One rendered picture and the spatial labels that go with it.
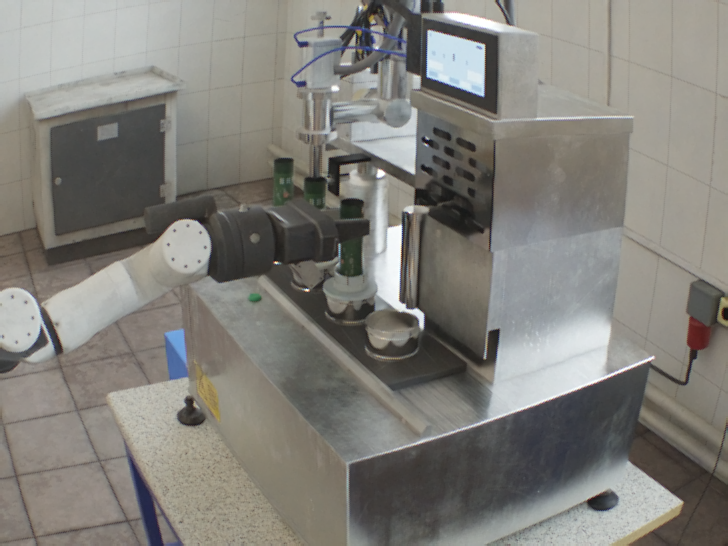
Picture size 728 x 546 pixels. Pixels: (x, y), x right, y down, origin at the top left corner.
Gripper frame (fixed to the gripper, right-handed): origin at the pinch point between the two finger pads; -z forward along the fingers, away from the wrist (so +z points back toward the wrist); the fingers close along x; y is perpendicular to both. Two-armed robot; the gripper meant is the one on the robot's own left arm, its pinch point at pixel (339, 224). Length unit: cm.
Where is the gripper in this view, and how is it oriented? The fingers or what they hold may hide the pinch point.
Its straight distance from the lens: 120.7
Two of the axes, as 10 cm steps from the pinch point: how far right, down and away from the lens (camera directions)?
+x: -4.9, -3.7, 7.9
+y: -0.3, 9.1, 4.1
